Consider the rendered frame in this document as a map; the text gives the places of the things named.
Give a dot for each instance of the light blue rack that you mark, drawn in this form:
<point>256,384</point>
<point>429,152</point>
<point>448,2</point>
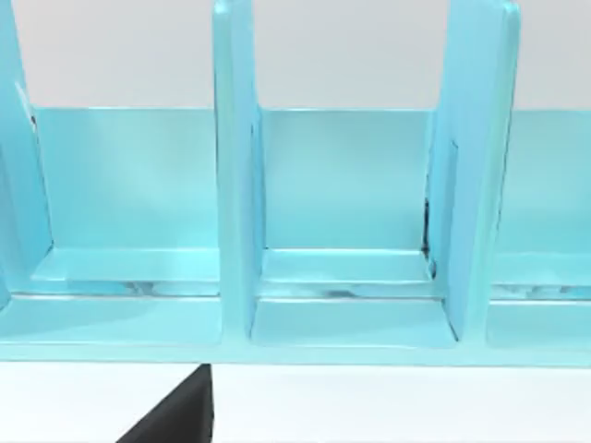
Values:
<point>341,194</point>

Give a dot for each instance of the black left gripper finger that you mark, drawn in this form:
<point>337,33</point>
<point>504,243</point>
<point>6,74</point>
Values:
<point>187,410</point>

